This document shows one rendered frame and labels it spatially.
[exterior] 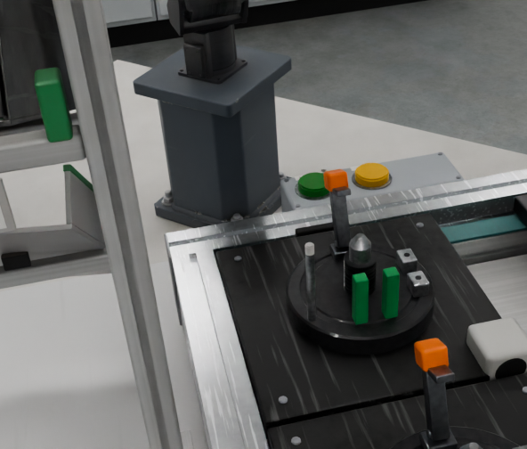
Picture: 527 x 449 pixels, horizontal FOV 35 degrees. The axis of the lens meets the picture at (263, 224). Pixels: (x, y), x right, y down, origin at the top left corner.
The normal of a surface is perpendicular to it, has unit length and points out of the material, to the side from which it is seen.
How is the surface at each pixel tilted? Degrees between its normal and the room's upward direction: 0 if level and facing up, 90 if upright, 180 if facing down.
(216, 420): 0
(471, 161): 0
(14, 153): 90
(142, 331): 90
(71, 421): 0
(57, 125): 90
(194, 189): 90
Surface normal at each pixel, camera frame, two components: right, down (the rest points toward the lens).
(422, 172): -0.06, -0.81
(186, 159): -0.53, 0.53
